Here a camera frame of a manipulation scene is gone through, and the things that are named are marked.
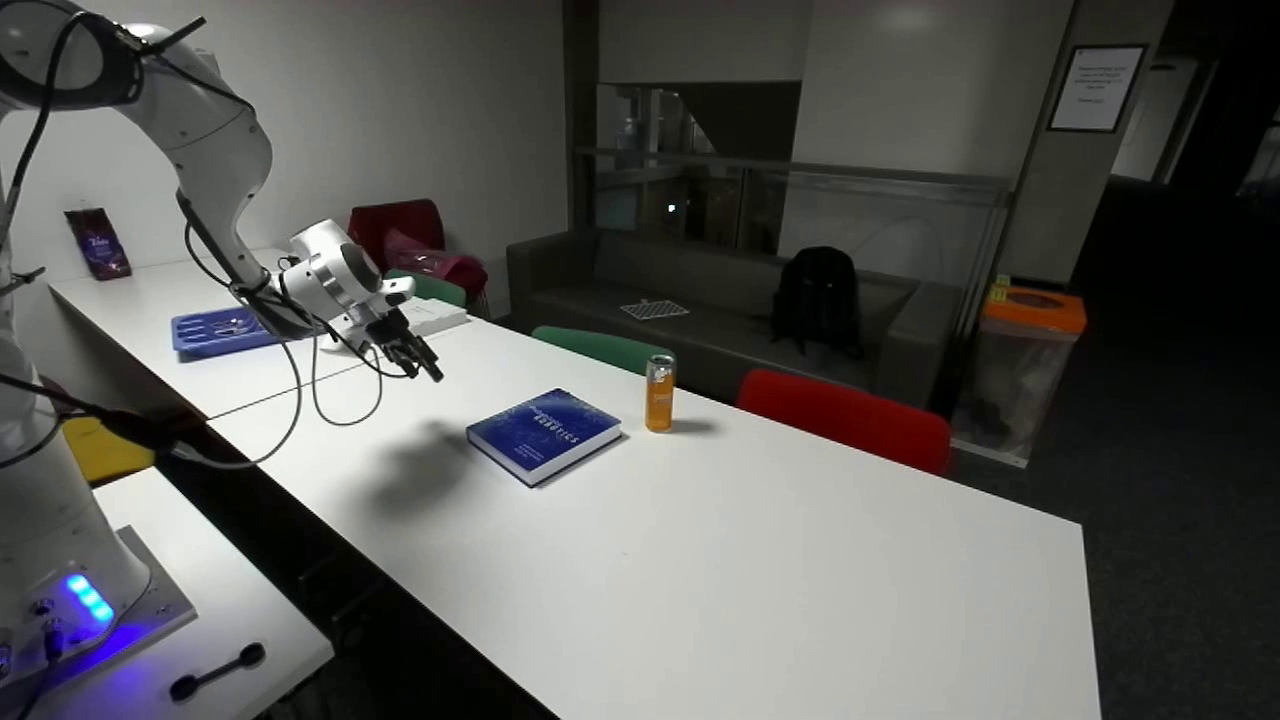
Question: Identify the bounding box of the bin with orange lid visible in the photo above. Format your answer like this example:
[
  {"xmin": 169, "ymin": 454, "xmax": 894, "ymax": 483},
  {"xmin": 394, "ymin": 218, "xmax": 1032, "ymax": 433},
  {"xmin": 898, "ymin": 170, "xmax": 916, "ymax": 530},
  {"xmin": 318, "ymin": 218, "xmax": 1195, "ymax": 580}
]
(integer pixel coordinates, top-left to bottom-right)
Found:
[{"xmin": 953, "ymin": 276, "xmax": 1092, "ymax": 473}]

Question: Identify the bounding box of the green chair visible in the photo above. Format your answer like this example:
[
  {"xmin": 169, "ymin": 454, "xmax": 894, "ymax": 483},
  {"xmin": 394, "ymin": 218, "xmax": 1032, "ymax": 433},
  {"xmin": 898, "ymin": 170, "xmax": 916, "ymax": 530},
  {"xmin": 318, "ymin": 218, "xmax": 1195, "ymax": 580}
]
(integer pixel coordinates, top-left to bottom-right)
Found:
[
  {"xmin": 406, "ymin": 267, "xmax": 473, "ymax": 312},
  {"xmin": 530, "ymin": 320, "xmax": 678, "ymax": 378}
]

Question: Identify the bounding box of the black dumbbell-shaped tool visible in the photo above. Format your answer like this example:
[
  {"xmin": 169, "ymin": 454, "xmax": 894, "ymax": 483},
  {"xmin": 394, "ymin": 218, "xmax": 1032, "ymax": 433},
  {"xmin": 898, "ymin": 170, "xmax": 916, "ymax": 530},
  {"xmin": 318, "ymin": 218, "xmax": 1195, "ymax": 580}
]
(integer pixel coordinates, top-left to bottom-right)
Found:
[{"xmin": 169, "ymin": 639, "xmax": 267, "ymax": 707}]

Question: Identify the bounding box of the black backpack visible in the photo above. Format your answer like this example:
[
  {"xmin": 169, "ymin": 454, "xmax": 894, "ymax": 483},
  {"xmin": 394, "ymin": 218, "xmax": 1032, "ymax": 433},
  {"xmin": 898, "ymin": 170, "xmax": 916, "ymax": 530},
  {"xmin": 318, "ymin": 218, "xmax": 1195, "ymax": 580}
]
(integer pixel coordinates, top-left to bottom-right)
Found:
[{"xmin": 767, "ymin": 245, "xmax": 869, "ymax": 358}]

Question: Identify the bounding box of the yellow chair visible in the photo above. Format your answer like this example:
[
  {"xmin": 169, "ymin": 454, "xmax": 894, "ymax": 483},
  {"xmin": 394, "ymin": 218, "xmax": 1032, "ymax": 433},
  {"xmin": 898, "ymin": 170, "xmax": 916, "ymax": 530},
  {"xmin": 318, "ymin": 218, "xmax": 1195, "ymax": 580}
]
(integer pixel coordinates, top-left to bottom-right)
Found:
[{"xmin": 55, "ymin": 412, "xmax": 160, "ymax": 486}]

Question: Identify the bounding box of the tablet with purple screen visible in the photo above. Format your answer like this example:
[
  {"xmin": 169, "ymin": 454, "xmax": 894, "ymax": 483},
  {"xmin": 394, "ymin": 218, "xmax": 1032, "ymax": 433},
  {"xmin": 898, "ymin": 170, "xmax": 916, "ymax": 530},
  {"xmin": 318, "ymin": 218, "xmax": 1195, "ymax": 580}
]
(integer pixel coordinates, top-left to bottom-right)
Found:
[{"xmin": 60, "ymin": 205, "xmax": 138, "ymax": 282}]

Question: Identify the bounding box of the grey sofa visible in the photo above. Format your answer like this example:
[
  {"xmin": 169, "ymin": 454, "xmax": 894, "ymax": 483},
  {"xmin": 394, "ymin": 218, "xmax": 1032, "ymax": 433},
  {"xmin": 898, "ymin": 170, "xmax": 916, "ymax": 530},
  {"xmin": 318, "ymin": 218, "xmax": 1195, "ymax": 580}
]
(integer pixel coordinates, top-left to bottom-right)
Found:
[{"xmin": 505, "ymin": 227, "xmax": 969, "ymax": 412}]

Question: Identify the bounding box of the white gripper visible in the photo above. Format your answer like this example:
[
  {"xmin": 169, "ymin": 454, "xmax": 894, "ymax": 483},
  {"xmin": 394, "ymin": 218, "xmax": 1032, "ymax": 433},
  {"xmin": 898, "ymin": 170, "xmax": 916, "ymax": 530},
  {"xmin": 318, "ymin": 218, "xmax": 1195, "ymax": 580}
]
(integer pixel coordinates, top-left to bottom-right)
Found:
[{"xmin": 332, "ymin": 282, "xmax": 450, "ymax": 387}]

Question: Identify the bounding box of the magazine with white cover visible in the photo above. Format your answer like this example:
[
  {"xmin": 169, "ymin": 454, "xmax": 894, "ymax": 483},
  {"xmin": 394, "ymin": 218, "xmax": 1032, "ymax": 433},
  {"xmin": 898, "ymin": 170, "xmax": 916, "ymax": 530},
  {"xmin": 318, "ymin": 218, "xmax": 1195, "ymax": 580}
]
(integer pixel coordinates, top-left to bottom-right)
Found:
[{"xmin": 617, "ymin": 293, "xmax": 695, "ymax": 328}]

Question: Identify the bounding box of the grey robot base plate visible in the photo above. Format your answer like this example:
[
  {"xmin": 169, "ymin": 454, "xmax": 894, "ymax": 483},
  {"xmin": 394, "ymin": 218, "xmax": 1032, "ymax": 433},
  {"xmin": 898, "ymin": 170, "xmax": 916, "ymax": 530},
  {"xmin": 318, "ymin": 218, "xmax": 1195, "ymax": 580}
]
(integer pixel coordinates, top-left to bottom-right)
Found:
[{"xmin": 0, "ymin": 523, "xmax": 200, "ymax": 698}]

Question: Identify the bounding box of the maroon armchair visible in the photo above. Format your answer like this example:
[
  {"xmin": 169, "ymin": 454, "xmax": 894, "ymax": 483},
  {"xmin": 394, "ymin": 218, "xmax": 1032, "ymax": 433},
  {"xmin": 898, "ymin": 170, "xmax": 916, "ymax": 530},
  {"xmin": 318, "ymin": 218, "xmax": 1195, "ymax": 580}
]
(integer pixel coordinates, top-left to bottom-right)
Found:
[{"xmin": 339, "ymin": 194, "xmax": 493, "ymax": 320}]

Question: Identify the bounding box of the blue plastic tray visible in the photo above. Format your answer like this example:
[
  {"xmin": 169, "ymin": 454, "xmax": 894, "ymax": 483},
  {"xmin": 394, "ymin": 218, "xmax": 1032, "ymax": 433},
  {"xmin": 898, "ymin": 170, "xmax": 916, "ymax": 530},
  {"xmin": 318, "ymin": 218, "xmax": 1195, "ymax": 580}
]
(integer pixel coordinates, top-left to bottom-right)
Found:
[{"xmin": 169, "ymin": 300, "xmax": 290, "ymax": 365}]

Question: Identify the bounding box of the glass railing with metal rail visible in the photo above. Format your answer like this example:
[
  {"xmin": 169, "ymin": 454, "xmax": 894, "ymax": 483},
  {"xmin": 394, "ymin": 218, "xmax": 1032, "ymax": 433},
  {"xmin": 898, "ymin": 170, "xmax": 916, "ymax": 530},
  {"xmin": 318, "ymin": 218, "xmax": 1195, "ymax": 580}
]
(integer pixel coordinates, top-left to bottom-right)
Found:
[{"xmin": 571, "ymin": 141, "xmax": 1022, "ymax": 271}]

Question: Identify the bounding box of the red chair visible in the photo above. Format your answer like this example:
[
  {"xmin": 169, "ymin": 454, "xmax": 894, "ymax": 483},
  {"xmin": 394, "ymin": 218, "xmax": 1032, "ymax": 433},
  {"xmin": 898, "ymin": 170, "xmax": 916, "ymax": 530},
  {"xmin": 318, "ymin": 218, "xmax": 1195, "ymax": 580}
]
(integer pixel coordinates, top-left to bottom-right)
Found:
[{"xmin": 731, "ymin": 366, "xmax": 958, "ymax": 481}]

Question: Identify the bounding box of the white wall notice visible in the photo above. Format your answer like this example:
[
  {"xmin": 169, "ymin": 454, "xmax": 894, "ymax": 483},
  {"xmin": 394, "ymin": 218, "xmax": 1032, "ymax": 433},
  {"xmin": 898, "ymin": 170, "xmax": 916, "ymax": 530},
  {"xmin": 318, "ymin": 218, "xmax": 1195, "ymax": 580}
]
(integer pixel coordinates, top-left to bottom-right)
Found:
[{"xmin": 1043, "ymin": 41, "xmax": 1151, "ymax": 134}]

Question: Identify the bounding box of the orange bottle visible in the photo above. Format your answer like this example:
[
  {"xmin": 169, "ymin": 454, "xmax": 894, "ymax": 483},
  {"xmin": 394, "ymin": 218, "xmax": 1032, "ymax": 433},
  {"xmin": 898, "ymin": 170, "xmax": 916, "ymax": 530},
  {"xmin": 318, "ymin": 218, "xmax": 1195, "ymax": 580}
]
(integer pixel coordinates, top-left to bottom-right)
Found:
[{"xmin": 639, "ymin": 347, "xmax": 679, "ymax": 435}]

